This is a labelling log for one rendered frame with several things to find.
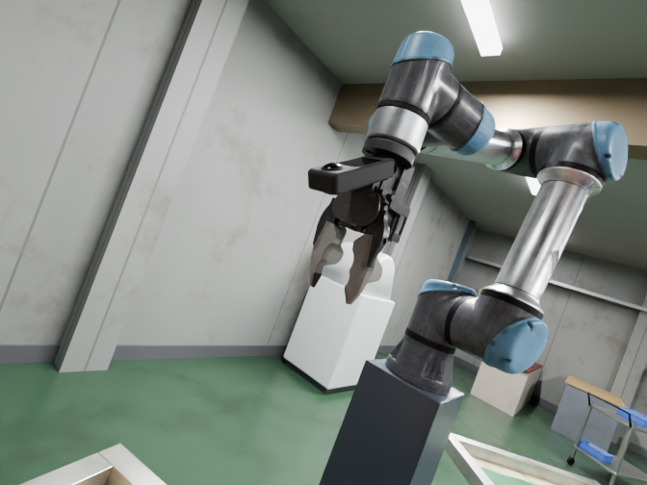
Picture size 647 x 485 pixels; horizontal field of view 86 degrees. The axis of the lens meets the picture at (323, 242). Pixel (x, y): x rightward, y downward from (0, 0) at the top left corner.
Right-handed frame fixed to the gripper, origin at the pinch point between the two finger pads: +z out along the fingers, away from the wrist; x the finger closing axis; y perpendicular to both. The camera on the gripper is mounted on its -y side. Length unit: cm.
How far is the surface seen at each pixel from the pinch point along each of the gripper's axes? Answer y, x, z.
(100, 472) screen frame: -9.7, 19.4, 37.1
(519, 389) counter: 604, 31, 97
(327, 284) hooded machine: 272, 197, 34
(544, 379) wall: 822, 17, 92
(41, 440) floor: 38, 159, 136
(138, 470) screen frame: -4.9, 17.8, 37.1
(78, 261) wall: 52, 240, 64
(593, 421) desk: 658, -64, 101
